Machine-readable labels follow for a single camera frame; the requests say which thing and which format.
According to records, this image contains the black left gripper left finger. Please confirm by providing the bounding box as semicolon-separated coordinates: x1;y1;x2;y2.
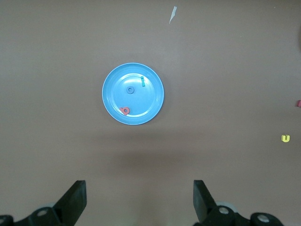
0;180;87;226

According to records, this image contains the brown paper table cover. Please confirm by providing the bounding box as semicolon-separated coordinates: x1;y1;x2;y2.
0;0;301;226

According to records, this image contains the blue plastic plate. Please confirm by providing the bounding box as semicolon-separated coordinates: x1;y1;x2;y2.
101;62;165;126

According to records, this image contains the white paper scrap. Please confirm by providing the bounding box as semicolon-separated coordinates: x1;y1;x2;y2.
168;5;178;25

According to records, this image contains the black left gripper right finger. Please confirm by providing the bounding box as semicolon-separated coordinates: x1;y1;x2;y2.
193;180;285;226

